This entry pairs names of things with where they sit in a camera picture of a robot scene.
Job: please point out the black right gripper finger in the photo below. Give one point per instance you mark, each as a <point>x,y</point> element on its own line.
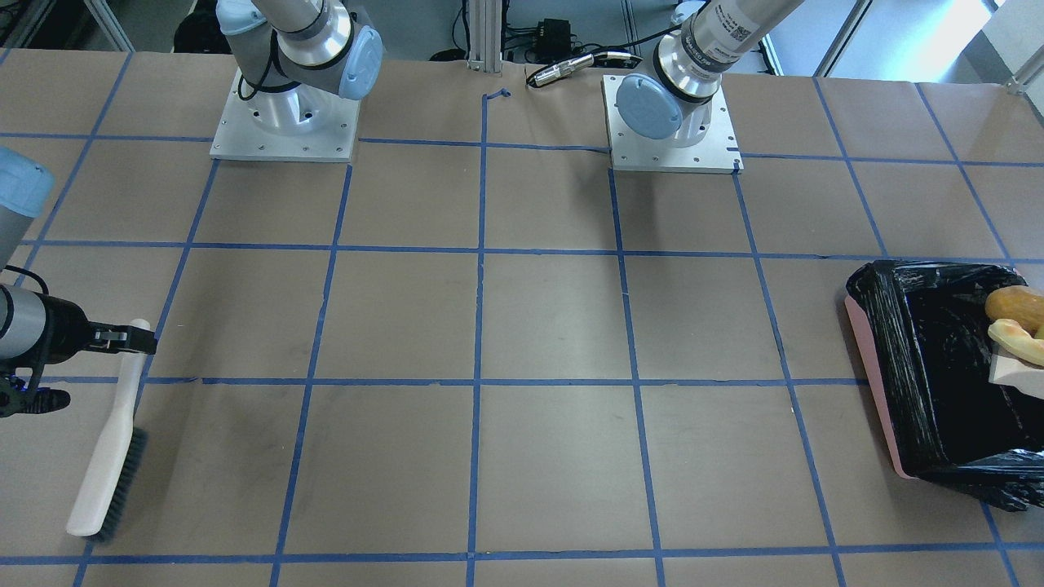
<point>147,346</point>
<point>110,333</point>

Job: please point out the beige hand brush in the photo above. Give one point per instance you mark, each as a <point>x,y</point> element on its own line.
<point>117,455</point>

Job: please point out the beige plastic dustpan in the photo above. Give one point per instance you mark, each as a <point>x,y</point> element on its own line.
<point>1009,370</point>

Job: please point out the silver cable connector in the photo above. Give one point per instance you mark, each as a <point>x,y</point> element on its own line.
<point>611,59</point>

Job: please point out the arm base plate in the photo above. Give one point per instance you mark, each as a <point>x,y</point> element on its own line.
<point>704,142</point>
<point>303,124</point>

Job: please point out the aluminium frame post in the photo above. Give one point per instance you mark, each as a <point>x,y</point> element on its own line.
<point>485,36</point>

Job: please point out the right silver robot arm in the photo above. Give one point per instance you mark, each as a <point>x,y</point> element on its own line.
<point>144,200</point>

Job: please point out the yellow potato toy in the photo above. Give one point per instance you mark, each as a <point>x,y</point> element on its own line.
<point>1020,303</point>

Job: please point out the black electronics box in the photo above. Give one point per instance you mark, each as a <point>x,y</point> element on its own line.
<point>550,40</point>

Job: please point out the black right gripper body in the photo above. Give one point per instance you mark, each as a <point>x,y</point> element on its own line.
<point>65,328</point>

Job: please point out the pink bin with black bag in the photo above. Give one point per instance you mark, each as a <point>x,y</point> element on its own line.
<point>922,331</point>

